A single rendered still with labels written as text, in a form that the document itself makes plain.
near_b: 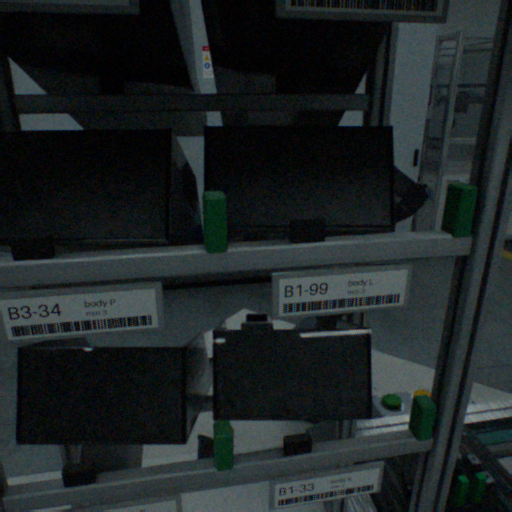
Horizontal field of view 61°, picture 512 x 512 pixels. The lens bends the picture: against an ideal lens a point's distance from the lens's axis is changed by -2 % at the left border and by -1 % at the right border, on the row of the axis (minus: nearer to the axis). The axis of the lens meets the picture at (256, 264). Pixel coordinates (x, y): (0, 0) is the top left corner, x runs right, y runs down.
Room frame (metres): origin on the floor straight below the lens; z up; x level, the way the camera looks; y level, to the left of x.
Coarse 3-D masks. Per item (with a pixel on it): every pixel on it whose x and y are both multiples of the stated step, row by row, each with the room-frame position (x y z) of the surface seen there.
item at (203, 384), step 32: (32, 352) 0.28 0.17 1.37; (64, 352) 0.28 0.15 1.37; (96, 352) 0.28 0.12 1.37; (128, 352) 0.28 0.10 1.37; (160, 352) 0.28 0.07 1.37; (192, 352) 0.31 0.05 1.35; (32, 384) 0.27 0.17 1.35; (64, 384) 0.27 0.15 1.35; (96, 384) 0.27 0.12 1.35; (128, 384) 0.27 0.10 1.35; (160, 384) 0.27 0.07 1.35; (192, 384) 0.30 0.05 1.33; (32, 416) 0.26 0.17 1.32; (64, 416) 0.26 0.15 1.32; (96, 416) 0.26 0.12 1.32; (128, 416) 0.26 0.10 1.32; (160, 416) 0.26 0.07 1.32; (192, 416) 0.29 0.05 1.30
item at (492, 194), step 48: (384, 48) 0.42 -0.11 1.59; (0, 96) 0.36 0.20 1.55; (384, 96) 0.43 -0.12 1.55; (480, 144) 0.27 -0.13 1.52; (480, 192) 0.26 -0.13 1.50; (480, 240) 0.25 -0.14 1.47; (480, 288) 0.26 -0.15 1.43; (480, 336) 0.26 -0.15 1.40; (0, 480) 0.21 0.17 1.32; (432, 480) 0.25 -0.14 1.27
